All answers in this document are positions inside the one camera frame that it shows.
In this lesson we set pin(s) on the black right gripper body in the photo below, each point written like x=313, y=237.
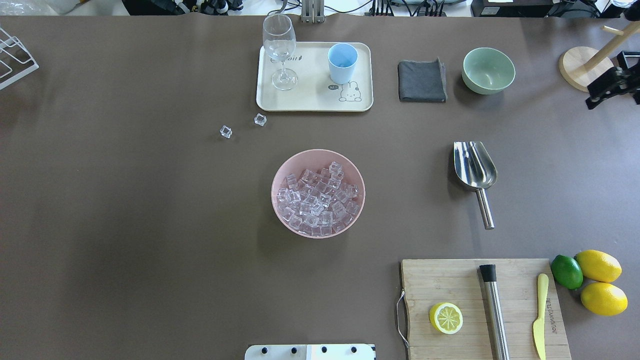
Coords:
x=613, y=83

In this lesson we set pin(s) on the steel ice scoop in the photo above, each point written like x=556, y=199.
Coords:
x=475, y=169

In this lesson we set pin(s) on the pink bowl of ice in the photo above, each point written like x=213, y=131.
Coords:
x=318, y=193

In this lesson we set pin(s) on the wooden cup stand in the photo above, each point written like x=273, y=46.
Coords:
x=580, y=66

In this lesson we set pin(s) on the light blue cup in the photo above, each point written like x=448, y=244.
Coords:
x=342, y=58

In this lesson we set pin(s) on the clear ice cube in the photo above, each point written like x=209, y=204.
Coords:
x=226, y=131
x=260, y=119

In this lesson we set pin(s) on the black glass rack tray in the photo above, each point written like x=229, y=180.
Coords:
x=627, y=59

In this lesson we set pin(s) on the green bowl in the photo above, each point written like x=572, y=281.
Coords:
x=487, y=71

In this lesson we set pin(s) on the yellow lemon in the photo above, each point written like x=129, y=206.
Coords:
x=604, y=299
x=598, y=265

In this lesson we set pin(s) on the green lime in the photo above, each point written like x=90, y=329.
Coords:
x=567, y=272

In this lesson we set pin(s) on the dark grey folded cloth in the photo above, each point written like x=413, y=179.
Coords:
x=422, y=81

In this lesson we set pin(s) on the yellow plastic knife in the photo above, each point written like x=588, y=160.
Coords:
x=539, y=325

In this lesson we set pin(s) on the steel muddler black tip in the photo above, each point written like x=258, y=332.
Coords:
x=496, y=319

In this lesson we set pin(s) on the wooden cutting board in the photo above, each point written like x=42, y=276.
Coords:
x=426, y=282

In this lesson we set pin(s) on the cream serving tray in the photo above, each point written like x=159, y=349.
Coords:
x=315, y=91

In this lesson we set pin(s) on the half lemon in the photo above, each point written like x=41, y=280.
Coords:
x=446, y=317

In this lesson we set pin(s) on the clear wine glass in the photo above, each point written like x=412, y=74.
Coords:
x=280, y=42

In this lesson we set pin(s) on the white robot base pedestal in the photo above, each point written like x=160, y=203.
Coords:
x=327, y=351

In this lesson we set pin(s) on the white wire cup rack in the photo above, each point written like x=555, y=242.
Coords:
x=16, y=61

